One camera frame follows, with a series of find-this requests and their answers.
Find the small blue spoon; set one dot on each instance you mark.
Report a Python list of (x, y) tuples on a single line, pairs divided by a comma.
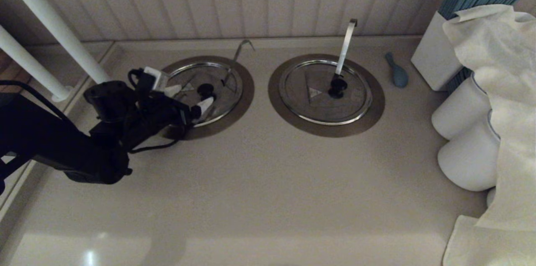
[(398, 75)]

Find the white woven cloth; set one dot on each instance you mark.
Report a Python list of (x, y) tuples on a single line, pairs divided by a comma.
[(506, 90)]

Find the white round pole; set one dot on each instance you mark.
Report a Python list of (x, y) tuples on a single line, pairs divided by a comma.
[(54, 23), (29, 65)]

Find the hinged steel lid black knob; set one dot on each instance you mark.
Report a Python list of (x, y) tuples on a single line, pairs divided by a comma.
[(226, 86), (305, 102)]

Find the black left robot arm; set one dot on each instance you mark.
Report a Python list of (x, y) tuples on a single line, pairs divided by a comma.
[(54, 144)]

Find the white cylindrical container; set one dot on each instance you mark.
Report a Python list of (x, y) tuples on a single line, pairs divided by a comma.
[(456, 111), (469, 161)]

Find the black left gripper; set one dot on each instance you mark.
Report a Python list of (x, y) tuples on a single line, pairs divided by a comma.
[(163, 113)]

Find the white box holder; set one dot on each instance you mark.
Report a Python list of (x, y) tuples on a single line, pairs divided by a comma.
[(431, 56)]

